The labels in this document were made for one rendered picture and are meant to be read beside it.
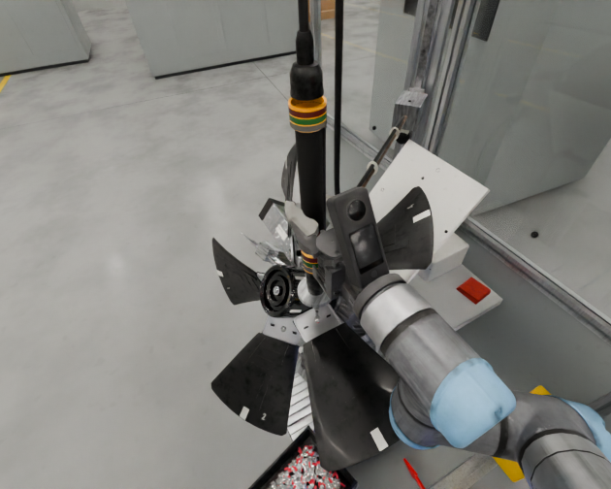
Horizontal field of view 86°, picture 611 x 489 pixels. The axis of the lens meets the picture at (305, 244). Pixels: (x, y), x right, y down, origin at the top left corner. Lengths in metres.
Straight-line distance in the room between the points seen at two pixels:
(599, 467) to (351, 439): 0.38
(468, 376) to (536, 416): 0.14
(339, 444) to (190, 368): 1.52
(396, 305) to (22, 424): 2.26
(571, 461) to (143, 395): 1.97
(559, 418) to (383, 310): 0.21
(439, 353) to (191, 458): 1.70
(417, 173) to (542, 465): 0.66
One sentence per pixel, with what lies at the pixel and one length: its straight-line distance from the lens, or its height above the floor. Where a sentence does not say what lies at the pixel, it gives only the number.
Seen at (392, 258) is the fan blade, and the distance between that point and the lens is 0.58.
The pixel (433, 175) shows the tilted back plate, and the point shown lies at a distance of 0.89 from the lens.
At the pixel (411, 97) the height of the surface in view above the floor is 1.42.
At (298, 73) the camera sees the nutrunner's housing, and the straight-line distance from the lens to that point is 0.38.
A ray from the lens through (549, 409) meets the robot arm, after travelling 0.48.
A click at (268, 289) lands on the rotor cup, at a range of 0.76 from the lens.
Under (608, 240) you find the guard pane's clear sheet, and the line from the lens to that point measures 1.09.
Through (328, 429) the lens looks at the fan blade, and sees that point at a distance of 0.69.
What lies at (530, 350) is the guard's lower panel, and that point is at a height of 0.71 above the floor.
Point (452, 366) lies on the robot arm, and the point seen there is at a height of 1.52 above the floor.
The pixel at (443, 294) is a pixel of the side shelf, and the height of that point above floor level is 0.86.
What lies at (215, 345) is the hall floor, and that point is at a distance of 2.13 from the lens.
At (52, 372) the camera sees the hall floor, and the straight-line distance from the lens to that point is 2.52.
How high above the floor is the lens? 1.82
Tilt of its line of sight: 46 degrees down
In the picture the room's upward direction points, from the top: 4 degrees counter-clockwise
